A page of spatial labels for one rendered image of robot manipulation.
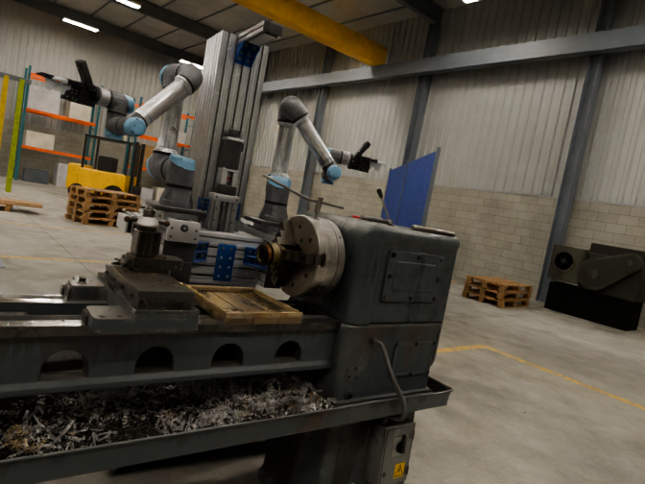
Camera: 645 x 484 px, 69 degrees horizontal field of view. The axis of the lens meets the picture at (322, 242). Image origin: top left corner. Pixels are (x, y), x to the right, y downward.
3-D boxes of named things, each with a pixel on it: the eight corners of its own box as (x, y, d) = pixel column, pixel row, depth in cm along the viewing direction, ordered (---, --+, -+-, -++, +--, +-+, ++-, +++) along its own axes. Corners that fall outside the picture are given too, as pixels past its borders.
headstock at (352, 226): (376, 296, 249) (391, 224, 246) (449, 324, 212) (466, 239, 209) (283, 293, 213) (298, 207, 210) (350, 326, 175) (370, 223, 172)
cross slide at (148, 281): (149, 275, 172) (151, 262, 172) (192, 307, 139) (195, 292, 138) (100, 272, 162) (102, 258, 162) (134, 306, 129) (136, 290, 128)
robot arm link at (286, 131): (264, 199, 245) (282, 93, 240) (262, 198, 259) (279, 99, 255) (286, 203, 247) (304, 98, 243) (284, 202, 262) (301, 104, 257)
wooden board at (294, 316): (252, 297, 195) (254, 287, 194) (301, 324, 166) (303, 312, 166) (182, 295, 176) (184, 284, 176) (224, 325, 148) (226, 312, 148)
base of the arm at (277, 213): (253, 217, 243) (256, 198, 242) (279, 221, 251) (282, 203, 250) (265, 220, 230) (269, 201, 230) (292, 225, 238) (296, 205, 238)
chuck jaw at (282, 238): (296, 251, 186) (291, 224, 191) (302, 246, 183) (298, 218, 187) (272, 249, 179) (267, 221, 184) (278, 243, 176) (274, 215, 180)
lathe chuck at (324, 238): (283, 278, 202) (302, 207, 195) (323, 310, 178) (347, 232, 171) (265, 277, 197) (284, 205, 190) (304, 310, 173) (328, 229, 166)
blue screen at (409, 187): (353, 267, 1073) (372, 164, 1055) (388, 273, 1076) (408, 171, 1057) (378, 307, 663) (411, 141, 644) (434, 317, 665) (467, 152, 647)
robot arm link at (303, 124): (298, 87, 231) (348, 173, 240) (295, 91, 241) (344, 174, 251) (277, 99, 230) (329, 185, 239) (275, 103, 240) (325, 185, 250)
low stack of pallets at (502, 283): (490, 296, 1010) (494, 276, 1006) (529, 307, 947) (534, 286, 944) (460, 296, 924) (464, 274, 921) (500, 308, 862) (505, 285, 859)
